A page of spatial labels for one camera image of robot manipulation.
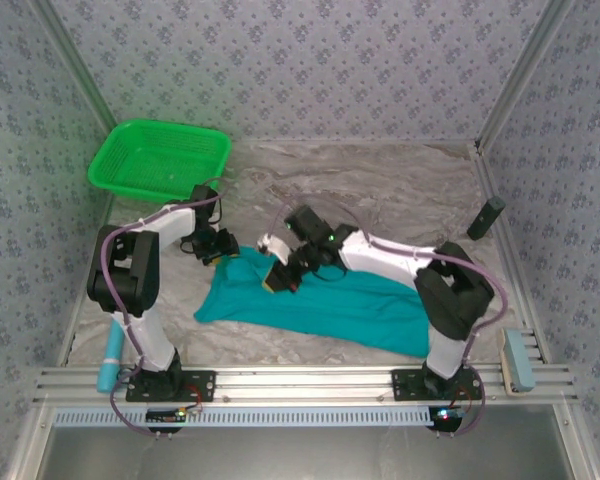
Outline teal t-shirt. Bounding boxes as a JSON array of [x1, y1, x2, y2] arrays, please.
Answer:
[[193, 244, 431, 359]]

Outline green plastic basket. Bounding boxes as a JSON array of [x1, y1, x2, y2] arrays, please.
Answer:
[[87, 118, 232, 210]]

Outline light blue microphone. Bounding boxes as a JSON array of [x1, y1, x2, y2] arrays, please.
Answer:
[[96, 322, 126, 395]]

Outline grey translucent front panel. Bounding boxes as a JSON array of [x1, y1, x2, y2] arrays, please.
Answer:
[[34, 424, 581, 480]]

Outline black rectangular device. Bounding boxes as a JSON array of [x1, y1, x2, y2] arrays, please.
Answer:
[[466, 195, 507, 242]]

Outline light blue eraser block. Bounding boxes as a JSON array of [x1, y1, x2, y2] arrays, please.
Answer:
[[499, 327, 537, 396]]

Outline aluminium mounting rail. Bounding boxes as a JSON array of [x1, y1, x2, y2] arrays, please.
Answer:
[[32, 364, 579, 405]]

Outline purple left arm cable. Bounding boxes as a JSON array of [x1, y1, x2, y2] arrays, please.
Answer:
[[99, 177, 226, 437]]

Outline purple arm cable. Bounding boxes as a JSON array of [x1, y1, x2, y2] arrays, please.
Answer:
[[99, 177, 226, 437], [267, 195, 511, 437]]

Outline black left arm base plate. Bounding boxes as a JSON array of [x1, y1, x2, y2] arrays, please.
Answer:
[[124, 368, 217, 404]]

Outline slotted pale blue cable duct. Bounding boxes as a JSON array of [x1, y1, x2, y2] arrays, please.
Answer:
[[53, 405, 439, 428]]

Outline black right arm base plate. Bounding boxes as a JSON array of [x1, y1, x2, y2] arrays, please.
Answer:
[[390, 368, 484, 403]]

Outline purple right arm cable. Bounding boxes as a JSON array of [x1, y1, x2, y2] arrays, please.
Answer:
[[267, 195, 511, 437]]

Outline aluminium frame post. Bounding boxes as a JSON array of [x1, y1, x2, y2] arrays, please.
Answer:
[[29, 0, 119, 131], [472, 0, 579, 151]]

